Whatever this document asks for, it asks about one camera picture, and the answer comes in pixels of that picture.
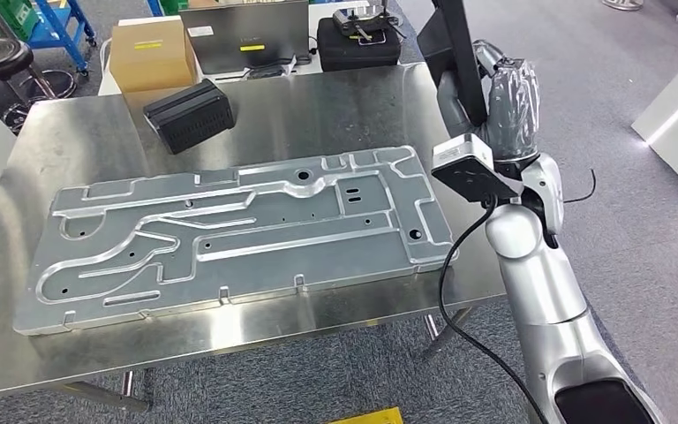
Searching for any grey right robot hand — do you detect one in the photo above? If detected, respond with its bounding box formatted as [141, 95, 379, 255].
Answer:
[435, 39, 543, 163]

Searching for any long black plastic part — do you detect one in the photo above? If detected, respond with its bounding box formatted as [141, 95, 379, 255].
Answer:
[416, 0, 491, 127]

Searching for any steel workbench table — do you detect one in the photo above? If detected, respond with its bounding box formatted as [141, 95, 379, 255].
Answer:
[0, 61, 511, 414]

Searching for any black carrying case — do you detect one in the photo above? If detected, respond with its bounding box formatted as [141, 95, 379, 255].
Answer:
[316, 17, 403, 73]

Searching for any black remote controller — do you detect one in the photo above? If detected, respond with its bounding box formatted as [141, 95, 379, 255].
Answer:
[331, 1, 405, 47]

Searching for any dark laptop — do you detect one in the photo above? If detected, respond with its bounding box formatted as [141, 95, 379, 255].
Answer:
[179, 0, 312, 76]

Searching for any large aluminium fixture plate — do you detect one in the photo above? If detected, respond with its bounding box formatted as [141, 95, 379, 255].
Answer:
[12, 145, 460, 337]

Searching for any black vented box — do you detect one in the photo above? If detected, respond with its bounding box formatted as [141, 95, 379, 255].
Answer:
[142, 77, 237, 156]

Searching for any yellow floor tape square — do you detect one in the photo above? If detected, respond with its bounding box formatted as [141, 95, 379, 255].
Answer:
[326, 406, 405, 424]

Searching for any cardboard box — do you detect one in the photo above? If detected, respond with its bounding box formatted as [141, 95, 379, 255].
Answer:
[108, 15, 199, 96]

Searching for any white table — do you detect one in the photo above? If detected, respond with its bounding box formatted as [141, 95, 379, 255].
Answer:
[97, 0, 437, 98]

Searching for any blue wheeled cart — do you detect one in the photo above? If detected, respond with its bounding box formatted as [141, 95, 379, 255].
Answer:
[25, 0, 98, 79]

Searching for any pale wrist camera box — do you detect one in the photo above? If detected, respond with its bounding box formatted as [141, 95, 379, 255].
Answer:
[430, 132, 525, 205]

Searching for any thin black wire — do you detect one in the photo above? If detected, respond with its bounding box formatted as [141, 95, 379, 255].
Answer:
[563, 169, 598, 205]

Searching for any black camera cable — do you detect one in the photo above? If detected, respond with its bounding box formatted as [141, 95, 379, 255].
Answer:
[437, 194, 552, 424]

